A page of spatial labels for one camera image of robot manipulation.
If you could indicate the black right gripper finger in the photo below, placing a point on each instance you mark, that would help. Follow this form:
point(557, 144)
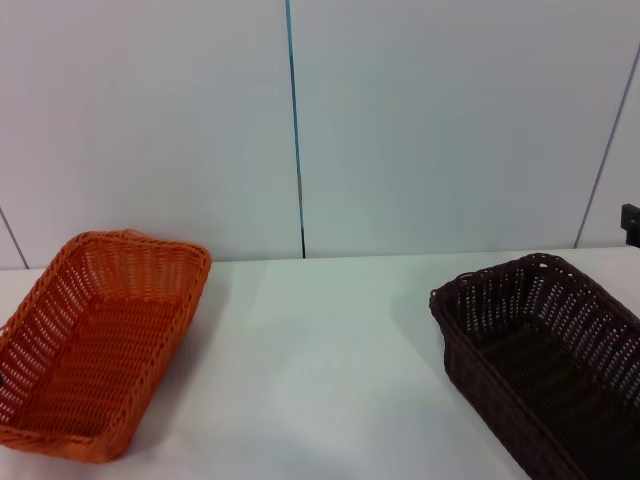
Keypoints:
point(631, 225)

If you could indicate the dark brown woven basket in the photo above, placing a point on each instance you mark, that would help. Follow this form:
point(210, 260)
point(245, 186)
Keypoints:
point(530, 360)

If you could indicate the orange woven plastic basket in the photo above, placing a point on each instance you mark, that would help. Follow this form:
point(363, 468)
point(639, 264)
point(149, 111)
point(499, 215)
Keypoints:
point(100, 350)

